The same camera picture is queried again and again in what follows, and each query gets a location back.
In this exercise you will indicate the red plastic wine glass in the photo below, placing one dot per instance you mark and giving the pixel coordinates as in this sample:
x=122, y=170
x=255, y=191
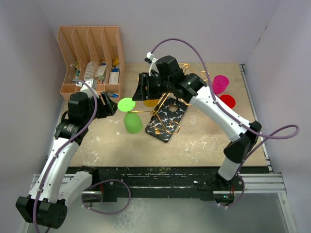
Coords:
x=228, y=100

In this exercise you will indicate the green plastic wine glass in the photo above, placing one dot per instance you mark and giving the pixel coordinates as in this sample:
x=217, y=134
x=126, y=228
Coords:
x=132, y=121

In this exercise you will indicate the magenta plastic wine glass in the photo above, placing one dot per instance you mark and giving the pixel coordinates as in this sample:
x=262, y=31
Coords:
x=220, y=84

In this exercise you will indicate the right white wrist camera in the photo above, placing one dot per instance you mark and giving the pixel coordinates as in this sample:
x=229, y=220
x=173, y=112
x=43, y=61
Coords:
x=151, y=60

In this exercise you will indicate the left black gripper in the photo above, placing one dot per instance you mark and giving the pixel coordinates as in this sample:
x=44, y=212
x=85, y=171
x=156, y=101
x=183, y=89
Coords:
x=107, y=109

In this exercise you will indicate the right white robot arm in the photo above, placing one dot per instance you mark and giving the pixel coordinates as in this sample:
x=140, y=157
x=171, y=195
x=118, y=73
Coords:
x=241, y=133

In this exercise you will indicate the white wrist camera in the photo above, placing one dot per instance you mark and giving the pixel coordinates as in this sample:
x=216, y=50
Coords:
x=86, y=86
x=151, y=60

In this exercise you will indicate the yellow plastic wine glass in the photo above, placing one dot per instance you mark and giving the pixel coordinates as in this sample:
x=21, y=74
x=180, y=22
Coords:
x=150, y=103

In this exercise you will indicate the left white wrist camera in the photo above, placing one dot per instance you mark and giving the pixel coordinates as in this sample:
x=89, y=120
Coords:
x=86, y=86

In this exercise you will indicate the white printed packet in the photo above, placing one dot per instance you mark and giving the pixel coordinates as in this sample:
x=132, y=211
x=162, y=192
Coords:
x=89, y=71

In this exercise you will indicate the black metal base frame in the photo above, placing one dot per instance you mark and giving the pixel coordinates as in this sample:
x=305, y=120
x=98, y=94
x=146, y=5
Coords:
x=182, y=182

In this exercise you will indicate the black marble rack base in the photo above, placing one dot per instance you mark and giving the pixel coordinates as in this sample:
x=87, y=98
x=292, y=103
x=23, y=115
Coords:
x=165, y=122

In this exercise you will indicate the white blue box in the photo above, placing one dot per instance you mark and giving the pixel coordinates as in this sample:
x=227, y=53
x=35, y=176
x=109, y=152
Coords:
x=114, y=76

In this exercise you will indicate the yellow small object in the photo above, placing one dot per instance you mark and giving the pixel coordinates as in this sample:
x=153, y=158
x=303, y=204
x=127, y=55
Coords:
x=115, y=62

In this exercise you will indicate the peach plastic desk organizer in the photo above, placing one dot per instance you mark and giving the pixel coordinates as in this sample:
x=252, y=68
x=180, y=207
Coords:
x=94, y=51

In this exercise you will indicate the white medicine box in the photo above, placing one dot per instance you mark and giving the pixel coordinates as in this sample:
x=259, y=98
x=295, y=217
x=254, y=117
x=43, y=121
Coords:
x=100, y=74

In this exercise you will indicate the gold wire glass rack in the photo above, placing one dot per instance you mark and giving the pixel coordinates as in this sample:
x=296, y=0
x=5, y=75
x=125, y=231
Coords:
x=171, y=89

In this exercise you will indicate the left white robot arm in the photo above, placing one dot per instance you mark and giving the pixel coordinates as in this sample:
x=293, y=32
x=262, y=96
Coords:
x=49, y=199

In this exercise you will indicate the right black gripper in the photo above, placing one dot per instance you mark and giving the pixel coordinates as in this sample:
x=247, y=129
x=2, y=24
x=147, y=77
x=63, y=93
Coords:
x=142, y=93

